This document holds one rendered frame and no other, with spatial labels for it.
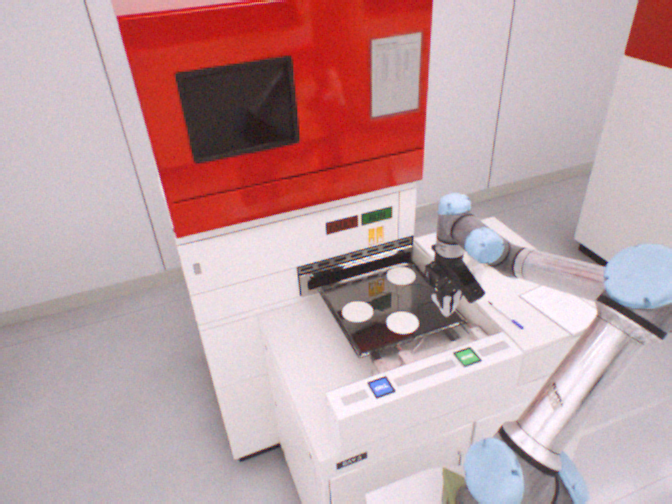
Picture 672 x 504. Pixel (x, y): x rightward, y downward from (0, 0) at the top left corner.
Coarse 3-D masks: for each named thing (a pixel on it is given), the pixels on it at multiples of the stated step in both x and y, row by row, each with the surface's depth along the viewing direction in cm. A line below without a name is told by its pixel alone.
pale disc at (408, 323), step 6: (402, 312) 169; (390, 318) 167; (396, 318) 167; (402, 318) 167; (408, 318) 166; (414, 318) 166; (390, 324) 165; (396, 324) 164; (402, 324) 164; (408, 324) 164; (414, 324) 164; (396, 330) 162; (402, 330) 162; (408, 330) 162; (414, 330) 162
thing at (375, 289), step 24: (408, 264) 189; (336, 288) 181; (360, 288) 180; (384, 288) 179; (408, 288) 179; (432, 288) 178; (336, 312) 171; (384, 312) 169; (408, 312) 169; (432, 312) 168; (360, 336) 161; (384, 336) 160; (408, 336) 160
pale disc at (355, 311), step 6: (348, 306) 173; (354, 306) 172; (360, 306) 172; (366, 306) 172; (348, 312) 170; (354, 312) 170; (360, 312) 170; (366, 312) 170; (372, 312) 170; (348, 318) 168; (354, 318) 168; (360, 318) 168; (366, 318) 167
